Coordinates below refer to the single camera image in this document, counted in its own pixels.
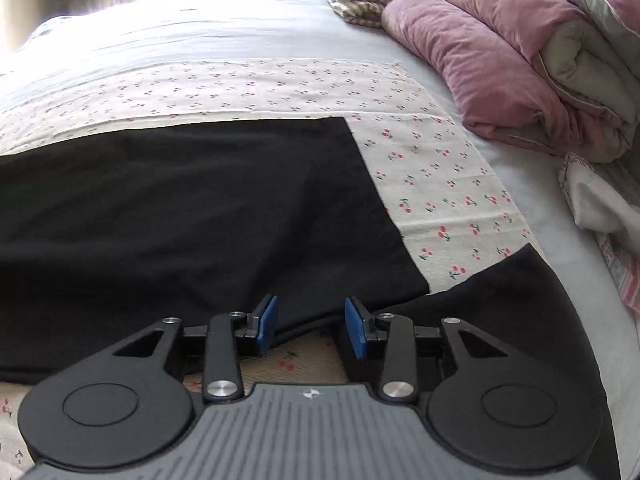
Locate white fluffy cloth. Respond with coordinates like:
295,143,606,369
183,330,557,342
557,152,640,243

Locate black pants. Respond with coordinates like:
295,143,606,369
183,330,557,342
0,116,623,480

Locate bed with light blue sheet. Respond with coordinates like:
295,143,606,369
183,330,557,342
0,0,640,480

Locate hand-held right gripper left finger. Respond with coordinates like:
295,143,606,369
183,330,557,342
107,294,279,404

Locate cherry print white sheet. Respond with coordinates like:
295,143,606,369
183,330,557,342
0,57,533,480

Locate striped folded cloth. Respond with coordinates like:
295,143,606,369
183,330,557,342
324,0,399,29

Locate pink striped cloth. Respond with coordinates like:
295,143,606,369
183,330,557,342
594,230,640,317

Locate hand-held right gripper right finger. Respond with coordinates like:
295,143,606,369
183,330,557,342
344,296,508,404

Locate large pink grey folded quilt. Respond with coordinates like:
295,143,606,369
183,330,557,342
381,0,640,163

